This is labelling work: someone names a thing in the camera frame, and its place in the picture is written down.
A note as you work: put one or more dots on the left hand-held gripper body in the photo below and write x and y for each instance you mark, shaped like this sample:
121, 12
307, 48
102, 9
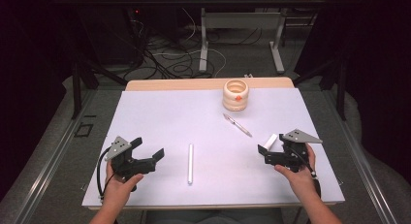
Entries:
124, 164

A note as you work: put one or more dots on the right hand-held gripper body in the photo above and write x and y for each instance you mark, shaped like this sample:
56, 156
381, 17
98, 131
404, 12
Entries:
292, 154

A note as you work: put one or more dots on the white pen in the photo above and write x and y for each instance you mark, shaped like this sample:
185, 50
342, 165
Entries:
190, 164
270, 141

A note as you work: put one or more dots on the clear pen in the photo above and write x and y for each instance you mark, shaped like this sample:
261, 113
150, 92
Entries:
237, 124

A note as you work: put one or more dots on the cream ringed pen holder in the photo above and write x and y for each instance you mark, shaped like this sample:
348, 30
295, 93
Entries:
236, 102

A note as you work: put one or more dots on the person's left hand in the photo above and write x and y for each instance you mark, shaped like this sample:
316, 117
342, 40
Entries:
116, 190

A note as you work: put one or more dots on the person's right hand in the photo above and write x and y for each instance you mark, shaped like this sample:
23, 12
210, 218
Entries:
302, 182

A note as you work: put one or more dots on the white table sheet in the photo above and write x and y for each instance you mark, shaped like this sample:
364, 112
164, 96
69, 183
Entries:
210, 143

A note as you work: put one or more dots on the wooden table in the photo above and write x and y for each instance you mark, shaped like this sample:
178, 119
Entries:
177, 85

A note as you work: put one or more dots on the black metal stand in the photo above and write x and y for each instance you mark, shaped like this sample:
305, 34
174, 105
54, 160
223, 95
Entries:
76, 94
341, 94

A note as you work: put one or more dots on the black computer case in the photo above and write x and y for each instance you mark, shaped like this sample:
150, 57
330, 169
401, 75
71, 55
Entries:
106, 33

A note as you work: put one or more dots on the white-legged desk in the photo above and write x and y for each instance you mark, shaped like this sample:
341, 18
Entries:
242, 20

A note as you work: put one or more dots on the dark curtain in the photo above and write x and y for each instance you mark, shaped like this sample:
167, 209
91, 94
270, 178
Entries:
29, 56
381, 56

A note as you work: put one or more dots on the aluminium floor rail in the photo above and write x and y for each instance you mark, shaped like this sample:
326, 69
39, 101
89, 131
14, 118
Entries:
54, 159
361, 159

